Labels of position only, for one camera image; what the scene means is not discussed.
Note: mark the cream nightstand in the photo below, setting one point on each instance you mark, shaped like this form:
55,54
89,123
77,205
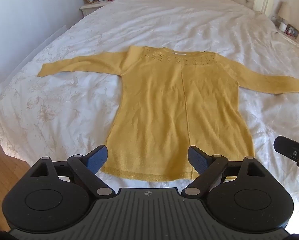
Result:
292,43
92,8

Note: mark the white shade table lamp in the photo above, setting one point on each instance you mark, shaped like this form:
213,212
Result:
284,11

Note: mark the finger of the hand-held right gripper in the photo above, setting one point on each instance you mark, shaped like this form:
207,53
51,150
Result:
287,148

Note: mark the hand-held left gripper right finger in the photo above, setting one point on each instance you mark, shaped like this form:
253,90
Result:
198,160

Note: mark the yellow knit sweater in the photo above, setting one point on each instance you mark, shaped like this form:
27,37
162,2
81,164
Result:
169,105

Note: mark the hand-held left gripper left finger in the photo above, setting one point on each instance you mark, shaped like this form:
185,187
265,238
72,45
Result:
98,158

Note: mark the white floral bedspread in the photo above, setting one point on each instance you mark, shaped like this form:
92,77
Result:
164,25

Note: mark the white cup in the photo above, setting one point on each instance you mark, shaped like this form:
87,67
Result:
282,26

